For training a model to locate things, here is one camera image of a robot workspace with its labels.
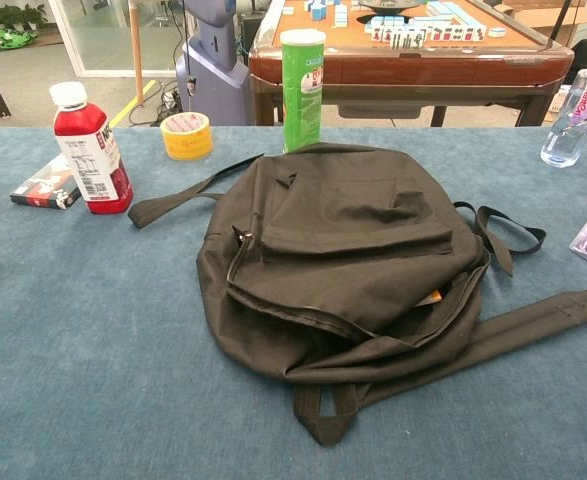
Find black fabric backpack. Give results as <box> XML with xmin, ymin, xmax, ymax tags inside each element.
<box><xmin>127</xmin><ymin>142</ymin><xmax>587</xmax><ymax>448</ymax></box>

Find green chips can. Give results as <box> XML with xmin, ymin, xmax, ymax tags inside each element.
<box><xmin>279</xmin><ymin>28</ymin><xmax>327</xmax><ymax>154</ymax></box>

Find yellow tape roll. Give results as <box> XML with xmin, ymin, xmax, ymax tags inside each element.
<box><xmin>159</xmin><ymin>112</ymin><xmax>215</xmax><ymax>162</ymax></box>

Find red juice bottle white cap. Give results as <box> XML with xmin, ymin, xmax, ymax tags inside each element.
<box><xmin>48</xmin><ymin>81</ymin><xmax>134</xmax><ymax>215</ymax></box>

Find brown mahjong table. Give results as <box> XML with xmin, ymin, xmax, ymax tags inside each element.
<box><xmin>247</xmin><ymin>0</ymin><xmax>576</xmax><ymax>127</ymax></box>

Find wooden pole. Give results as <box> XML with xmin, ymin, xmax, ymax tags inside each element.
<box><xmin>128</xmin><ymin>0</ymin><xmax>147</xmax><ymax>105</ymax></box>

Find blue table cloth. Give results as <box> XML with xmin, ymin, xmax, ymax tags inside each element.
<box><xmin>0</xmin><ymin>125</ymin><xmax>587</xmax><ymax>480</ymax></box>

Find dark shallow bowl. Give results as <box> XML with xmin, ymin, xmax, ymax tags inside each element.
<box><xmin>357</xmin><ymin>0</ymin><xmax>427</xmax><ymax>15</ymax></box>

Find black printed card box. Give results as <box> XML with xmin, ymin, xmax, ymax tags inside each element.
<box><xmin>9</xmin><ymin>152</ymin><xmax>83</xmax><ymax>211</ymax></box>

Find white plastic basket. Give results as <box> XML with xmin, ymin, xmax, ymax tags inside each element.
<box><xmin>542</xmin><ymin>84</ymin><xmax>587</xmax><ymax>124</ymax></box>

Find clear plastic water bottle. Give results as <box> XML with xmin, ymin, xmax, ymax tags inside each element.
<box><xmin>540</xmin><ymin>51</ymin><xmax>587</xmax><ymax>169</ymax></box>

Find thin black pole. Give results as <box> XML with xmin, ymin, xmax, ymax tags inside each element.
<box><xmin>555</xmin><ymin>0</ymin><xmax>574</xmax><ymax>39</ymax></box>

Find green crumpled bags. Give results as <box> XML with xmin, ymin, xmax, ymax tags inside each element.
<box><xmin>0</xmin><ymin>27</ymin><xmax>39</xmax><ymax>53</ymax></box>

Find green potted plants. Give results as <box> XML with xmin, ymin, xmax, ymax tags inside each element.
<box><xmin>0</xmin><ymin>3</ymin><xmax>48</xmax><ymax>32</ymax></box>

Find purple machine pedestal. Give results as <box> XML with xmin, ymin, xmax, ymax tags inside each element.
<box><xmin>175</xmin><ymin>0</ymin><xmax>254</xmax><ymax>126</ymax></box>

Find black floor cables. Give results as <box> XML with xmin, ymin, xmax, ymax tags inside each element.
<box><xmin>127</xmin><ymin>79</ymin><xmax>184</xmax><ymax>126</ymax></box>

